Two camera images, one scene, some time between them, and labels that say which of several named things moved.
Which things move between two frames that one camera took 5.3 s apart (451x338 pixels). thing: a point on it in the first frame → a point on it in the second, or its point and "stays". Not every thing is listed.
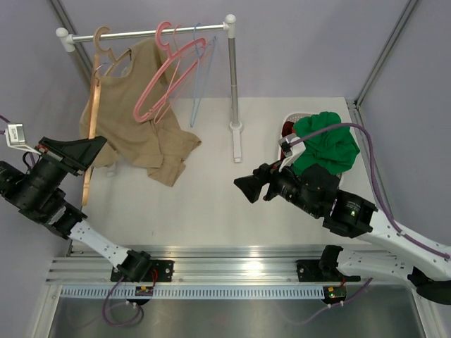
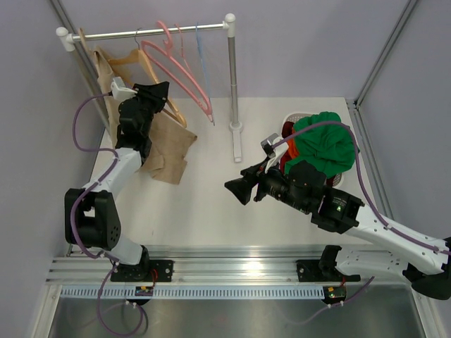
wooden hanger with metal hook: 94,113 → 137,53
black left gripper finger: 76,153 → 157,92
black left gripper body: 51,170 → 149,108
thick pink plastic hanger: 165,46 → 169,53
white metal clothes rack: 67,42 stays
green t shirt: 336,148 stays
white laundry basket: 292,117 stays
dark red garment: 287,128 stays
